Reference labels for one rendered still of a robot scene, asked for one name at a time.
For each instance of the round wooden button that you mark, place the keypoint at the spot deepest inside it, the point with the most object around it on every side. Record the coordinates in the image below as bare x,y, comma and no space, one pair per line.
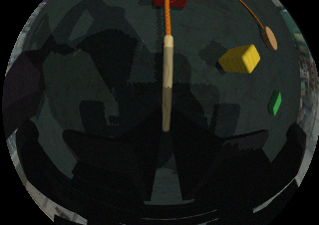
269,39

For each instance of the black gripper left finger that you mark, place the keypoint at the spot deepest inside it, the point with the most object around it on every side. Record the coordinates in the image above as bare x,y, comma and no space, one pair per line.
135,153

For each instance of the small green block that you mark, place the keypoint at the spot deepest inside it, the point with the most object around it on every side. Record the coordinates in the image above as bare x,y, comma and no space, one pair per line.
275,103

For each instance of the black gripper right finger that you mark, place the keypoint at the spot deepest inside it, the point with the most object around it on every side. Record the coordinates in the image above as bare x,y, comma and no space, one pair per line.
197,152

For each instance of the orange string with tan wooden stick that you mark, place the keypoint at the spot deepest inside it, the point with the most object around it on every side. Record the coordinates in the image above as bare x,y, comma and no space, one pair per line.
167,66

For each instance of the yellow block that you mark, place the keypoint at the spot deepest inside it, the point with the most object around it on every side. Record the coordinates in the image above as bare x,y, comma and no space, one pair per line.
241,59

